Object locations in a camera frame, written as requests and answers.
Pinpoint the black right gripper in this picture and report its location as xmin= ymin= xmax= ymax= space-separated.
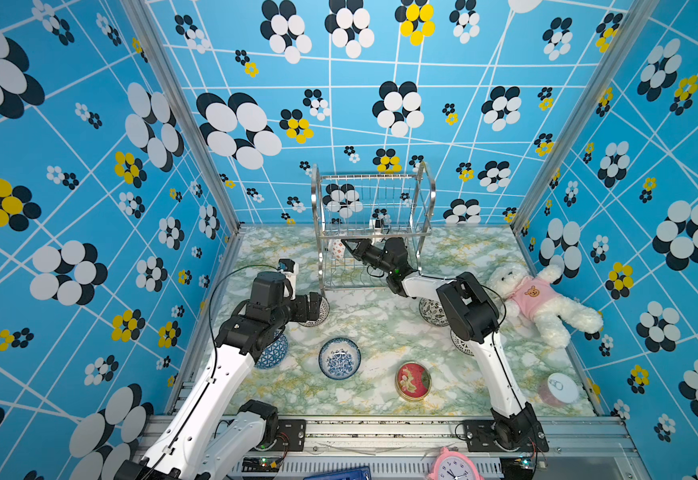
xmin=343 ymin=238 xmax=396 ymax=279

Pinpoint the green patterned white bowl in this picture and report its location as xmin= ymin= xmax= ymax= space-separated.
xmin=329 ymin=239 xmax=346 ymax=260

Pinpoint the black leaf patterned bowl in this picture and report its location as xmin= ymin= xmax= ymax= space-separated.
xmin=419 ymin=298 xmax=449 ymax=327

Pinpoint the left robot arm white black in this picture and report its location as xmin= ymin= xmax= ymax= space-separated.
xmin=115 ymin=259 xmax=322 ymax=479

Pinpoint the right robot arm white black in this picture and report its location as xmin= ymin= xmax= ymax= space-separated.
xmin=342 ymin=237 xmax=548 ymax=451

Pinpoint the stainless steel dish rack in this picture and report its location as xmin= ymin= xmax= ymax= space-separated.
xmin=311 ymin=162 xmax=437 ymax=292

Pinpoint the dark blue patterned bowl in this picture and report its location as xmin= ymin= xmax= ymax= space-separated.
xmin=256 ymin=334 xmax=289 ymax=370

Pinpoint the blue floral white bowl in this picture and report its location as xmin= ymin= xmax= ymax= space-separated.
xmin=318 ymin=337 xmax=362 ymax=380

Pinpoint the red gold round tin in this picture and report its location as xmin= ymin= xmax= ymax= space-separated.
xmin=395 ymin=362 xmax=431 ymax=402

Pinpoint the red striped white bowl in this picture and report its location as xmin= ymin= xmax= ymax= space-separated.
xmin=450 ymin=330 xmax=474 ymax=357

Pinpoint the left green circuit board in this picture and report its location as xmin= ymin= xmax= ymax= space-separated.
xmin=242 ymin=457 xmax=282 ymax=473

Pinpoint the green circuit board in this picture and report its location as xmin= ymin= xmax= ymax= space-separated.
xmin=242 ymin=457 xmax=282 ymax=473
xmin=501 ymin=458 xmax=535 ymax=480

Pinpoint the white teddy bear pink shirt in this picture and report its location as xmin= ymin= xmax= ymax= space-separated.
xmin=488 ymin=263 xmax=603 ymax=349

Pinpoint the blue box at front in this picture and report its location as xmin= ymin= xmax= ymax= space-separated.
xmin=304 ymin=466 xmax=372 ymax=480

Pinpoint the pink alarm clock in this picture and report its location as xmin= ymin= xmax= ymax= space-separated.
xmin=427 ymin=447 xmax=484 ymax=480

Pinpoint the pink white round container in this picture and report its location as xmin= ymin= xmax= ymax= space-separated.
xmin=539 ymin=372 xmax=580 ymax=408

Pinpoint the right green circuit board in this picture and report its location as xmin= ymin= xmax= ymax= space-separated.
xmin=501 ymin=458 xmax=535 ymax=480

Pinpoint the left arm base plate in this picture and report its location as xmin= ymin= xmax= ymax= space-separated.
xmin=223 ymin=418 xmax=308 ymax=453

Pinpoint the aluminium front rail frame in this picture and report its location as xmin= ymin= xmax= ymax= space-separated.
xmin=225 ymin=416 xmax=650 ymax=479

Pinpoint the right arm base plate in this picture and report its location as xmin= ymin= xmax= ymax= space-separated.
xmin=458 ymin=419 xmax=549 ymax=453

